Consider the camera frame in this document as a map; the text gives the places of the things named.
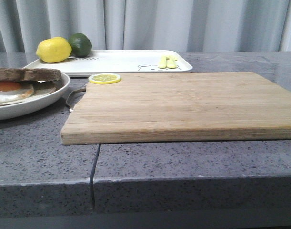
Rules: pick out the yellow lemon slice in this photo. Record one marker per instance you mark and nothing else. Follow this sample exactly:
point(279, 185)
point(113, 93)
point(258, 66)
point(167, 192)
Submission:
point(104, 78)

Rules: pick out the metal cutting board handle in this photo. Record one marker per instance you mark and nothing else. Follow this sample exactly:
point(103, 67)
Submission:
point(71, 96)

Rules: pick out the white bear tray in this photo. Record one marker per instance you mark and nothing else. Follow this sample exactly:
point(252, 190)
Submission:
point(115, 61)

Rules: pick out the green lime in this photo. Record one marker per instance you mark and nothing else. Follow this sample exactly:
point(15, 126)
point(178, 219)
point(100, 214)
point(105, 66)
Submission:
point(80, 44)

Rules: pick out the white bread slice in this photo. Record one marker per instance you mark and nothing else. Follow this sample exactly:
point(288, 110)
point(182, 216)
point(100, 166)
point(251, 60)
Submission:
point(25, 74)

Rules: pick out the light green plastic knife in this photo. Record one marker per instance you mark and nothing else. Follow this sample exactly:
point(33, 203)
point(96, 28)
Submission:
point(171, 62)

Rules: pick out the grey curtain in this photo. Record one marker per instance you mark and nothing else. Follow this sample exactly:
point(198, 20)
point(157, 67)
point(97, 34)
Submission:
point(178, 25)

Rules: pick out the wooden cutting board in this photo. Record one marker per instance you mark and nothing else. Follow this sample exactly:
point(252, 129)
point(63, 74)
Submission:
point(168, 107)

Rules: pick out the white round plate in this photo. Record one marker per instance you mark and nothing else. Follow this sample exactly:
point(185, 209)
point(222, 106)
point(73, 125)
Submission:
point(35, 104)

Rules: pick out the light green plastic fork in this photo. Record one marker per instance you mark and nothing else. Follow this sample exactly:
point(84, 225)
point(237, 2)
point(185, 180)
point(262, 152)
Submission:
point(163, 62)

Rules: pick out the fried egg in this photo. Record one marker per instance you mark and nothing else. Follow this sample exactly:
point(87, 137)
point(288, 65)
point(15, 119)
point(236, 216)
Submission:
point(14, 91)

